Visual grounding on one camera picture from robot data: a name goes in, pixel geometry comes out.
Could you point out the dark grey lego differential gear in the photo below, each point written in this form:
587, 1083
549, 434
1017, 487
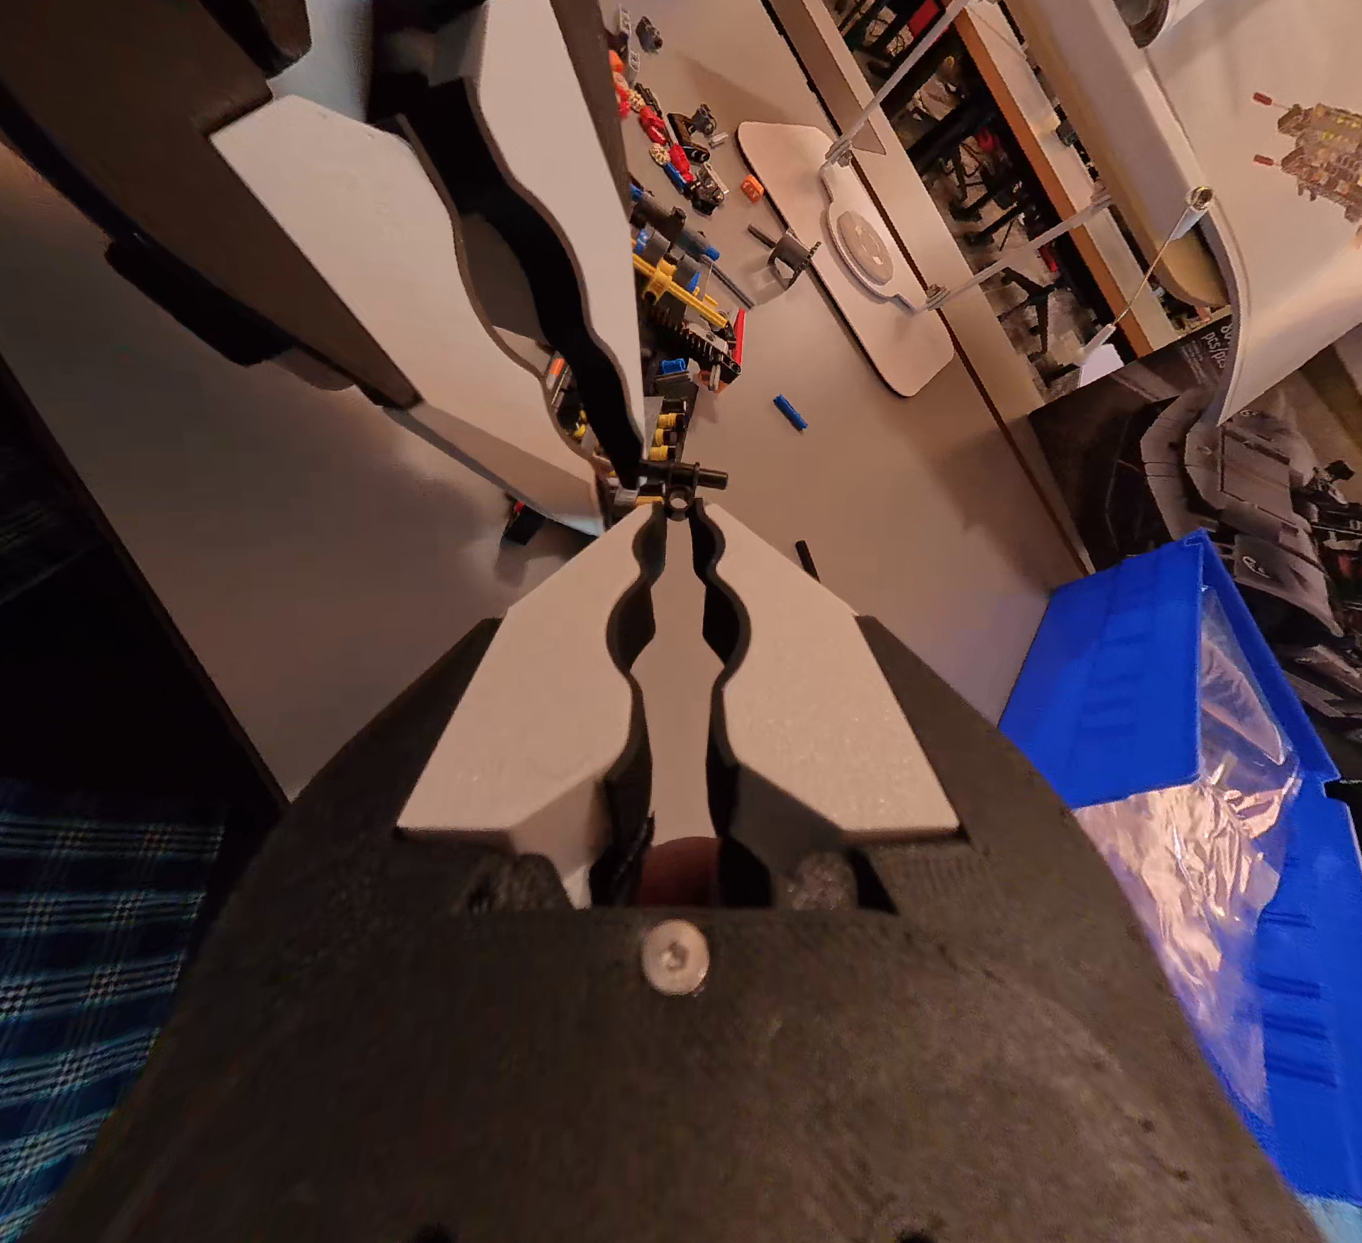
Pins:
787, 255

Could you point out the blue lego pin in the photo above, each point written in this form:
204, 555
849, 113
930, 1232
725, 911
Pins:
789, 413

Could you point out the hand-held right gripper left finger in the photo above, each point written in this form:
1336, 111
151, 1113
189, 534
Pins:
521, 721

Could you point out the blue plaid shirt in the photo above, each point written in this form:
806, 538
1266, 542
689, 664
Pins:
96, 945

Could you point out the black lego axle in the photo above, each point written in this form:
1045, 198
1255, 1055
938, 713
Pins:
806, 560

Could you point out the partly built lego car chassis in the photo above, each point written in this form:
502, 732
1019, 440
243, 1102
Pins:
691, 328

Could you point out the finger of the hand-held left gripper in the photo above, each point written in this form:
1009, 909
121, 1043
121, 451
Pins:
362, 242
532, 93

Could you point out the black car printed box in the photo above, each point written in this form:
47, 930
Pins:
1149, 477

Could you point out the black lego connector piece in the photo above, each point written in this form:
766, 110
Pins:
681, 487

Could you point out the clear plastic bag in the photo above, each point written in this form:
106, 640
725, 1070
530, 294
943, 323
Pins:
1202, 838

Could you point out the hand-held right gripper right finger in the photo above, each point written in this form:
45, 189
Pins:
840, 732

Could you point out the pile of loose lego pieces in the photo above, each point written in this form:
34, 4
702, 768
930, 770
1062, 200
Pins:
670, 136

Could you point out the open instruction booklet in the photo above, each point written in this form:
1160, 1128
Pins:
1255, 19

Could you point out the blue plastic bin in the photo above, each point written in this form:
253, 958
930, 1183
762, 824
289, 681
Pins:
1117, 689

